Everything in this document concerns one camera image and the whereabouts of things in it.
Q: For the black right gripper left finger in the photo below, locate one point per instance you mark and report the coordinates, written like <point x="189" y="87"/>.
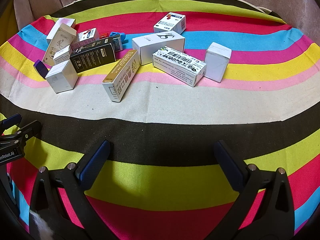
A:
<point x="59" y="208"/>

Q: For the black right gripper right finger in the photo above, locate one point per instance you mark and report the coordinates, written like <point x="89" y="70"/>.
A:
<point x="275" y="217"/>

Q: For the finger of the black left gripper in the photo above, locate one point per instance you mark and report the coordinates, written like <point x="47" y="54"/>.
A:
<point x="9" y="122"/>
<point x="18" y="139"/>

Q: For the dark blue small box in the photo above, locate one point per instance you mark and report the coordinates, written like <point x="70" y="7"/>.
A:
<point x="41" y="68"/>

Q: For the plain white box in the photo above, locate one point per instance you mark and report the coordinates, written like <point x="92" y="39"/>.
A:
<point x="217" y="59"/>
<point x="62" y="77"/>

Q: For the small white cube box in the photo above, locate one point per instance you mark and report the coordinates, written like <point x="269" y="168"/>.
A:
<point x="62" y="55"/>

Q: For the tall beige printed box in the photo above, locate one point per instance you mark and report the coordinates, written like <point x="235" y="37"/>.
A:
<point x="63" y="37"/>

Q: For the black gold-print box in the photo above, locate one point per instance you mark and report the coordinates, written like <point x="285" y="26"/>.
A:
<point x="92" y="55"/>

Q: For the gold white long box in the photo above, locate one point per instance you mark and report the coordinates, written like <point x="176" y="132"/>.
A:
<point x="118" y="79"/>

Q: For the white red-blue medicine box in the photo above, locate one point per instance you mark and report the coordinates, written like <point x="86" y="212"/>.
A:
<point x="84" y="38"/>
<point x="171" y="22"/>

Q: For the white pink-stained box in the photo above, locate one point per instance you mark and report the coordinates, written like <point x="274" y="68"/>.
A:
<point x="71" y="22"/>

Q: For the teal printed box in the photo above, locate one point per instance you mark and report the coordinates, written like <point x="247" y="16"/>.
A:
<point x="118" y="46"/>

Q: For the red blue toy car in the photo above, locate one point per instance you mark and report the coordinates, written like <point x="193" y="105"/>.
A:
<point x="114" y="34"/>

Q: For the white TS logo box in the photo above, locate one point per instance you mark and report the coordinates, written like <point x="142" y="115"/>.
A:
<point x="148" y="44"/>

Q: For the white barcode dragon box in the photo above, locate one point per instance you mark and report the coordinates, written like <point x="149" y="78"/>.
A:
<point x="183" y="67"/>

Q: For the colourful striped cloth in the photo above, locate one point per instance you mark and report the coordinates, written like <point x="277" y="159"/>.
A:
<point x="162" y="180"/>

